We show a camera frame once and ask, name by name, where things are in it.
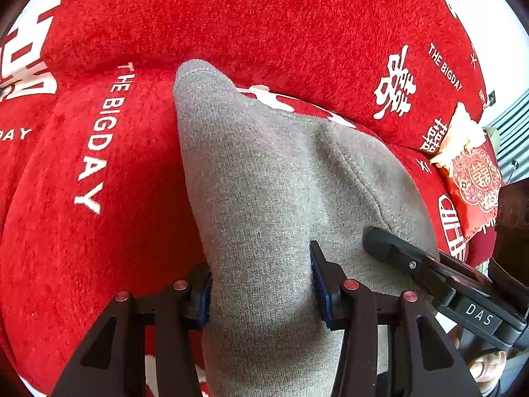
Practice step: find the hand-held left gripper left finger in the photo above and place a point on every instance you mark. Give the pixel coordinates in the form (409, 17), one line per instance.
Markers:
(204, 302)

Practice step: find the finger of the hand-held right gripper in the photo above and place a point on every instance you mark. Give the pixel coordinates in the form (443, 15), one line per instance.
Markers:
(388, 246)

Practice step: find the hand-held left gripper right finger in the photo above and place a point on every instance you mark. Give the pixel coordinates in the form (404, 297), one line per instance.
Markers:
(320, 283)

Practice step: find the grey knit sweater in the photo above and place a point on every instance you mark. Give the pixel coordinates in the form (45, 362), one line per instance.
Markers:
(264, 198)

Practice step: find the person's right hand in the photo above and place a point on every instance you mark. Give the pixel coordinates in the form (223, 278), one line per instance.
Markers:
(483, 368)

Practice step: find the dark furniture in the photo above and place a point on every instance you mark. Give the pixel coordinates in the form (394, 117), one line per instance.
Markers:
(512, 223)

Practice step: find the red embroidered pillow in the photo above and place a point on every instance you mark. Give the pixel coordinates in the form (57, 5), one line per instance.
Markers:
(473, 173)

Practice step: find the grey ribbed panel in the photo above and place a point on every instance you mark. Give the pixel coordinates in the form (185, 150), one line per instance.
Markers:
(512, 132)

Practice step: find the red printed blanket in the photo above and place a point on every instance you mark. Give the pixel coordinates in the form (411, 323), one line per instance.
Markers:
(124, 132)

